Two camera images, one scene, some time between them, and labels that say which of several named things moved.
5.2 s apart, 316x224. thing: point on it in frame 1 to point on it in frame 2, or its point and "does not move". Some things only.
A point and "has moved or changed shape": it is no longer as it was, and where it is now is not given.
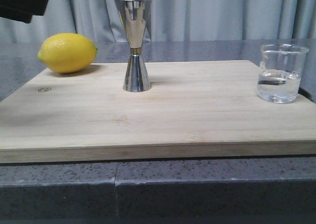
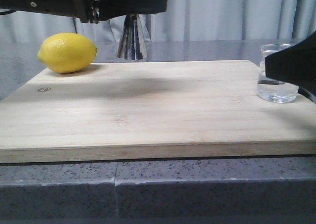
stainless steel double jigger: [133, 13] has moved or changed shape
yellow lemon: [67, 52] does not move
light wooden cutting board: [193, 109] does not move
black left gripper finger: [20, 3] to [116, 1]
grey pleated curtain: [176, 14] does not move
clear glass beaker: [280, 66] does not move
